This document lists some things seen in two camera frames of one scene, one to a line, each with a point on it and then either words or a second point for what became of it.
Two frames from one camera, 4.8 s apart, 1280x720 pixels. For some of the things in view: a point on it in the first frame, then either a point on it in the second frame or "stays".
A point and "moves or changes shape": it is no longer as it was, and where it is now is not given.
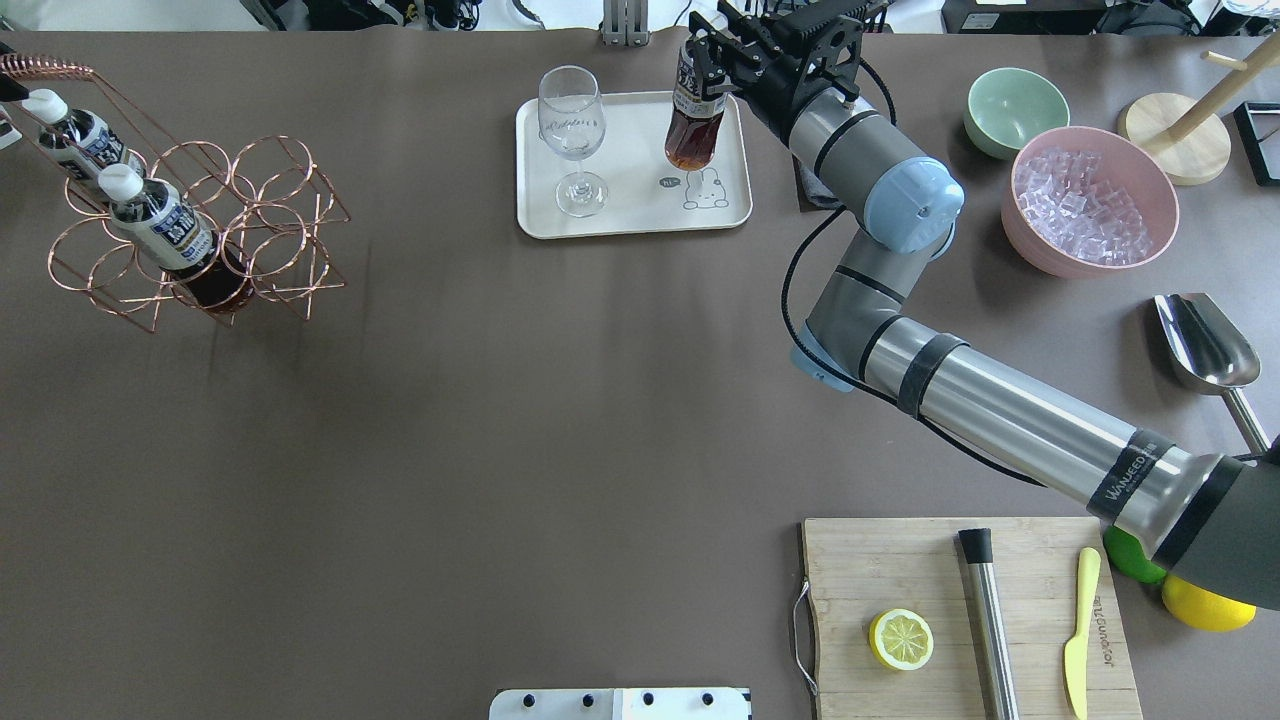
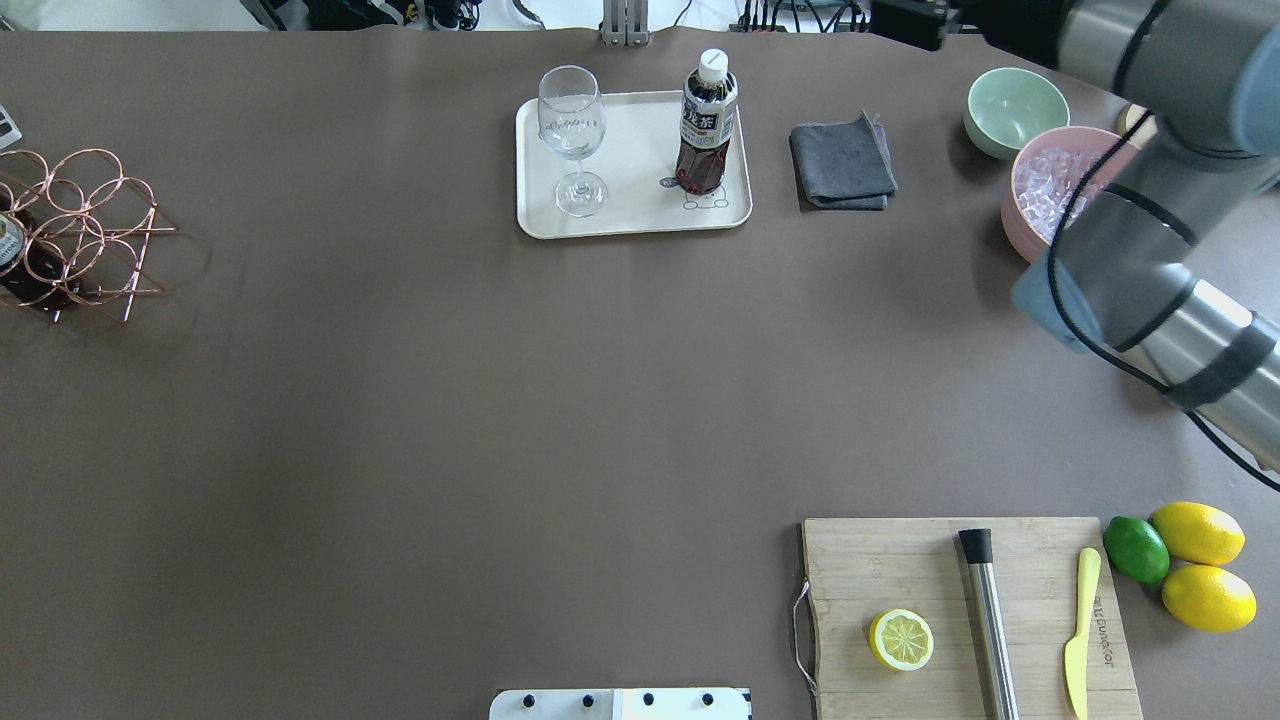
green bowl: (1007, 106) stays
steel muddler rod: (993, 652) stays
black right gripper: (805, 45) → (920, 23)
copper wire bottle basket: (155, 224) → (74, 226)
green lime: (1127, 556) stays
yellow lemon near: (1204, 609) stays
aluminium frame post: (625, 23) stays
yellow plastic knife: (1075, 652) stays
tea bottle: (157, 224) → (33, 265)
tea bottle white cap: (695, 123) moves or changes shape
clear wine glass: (572, 122) stays
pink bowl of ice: (1084, 201) stays
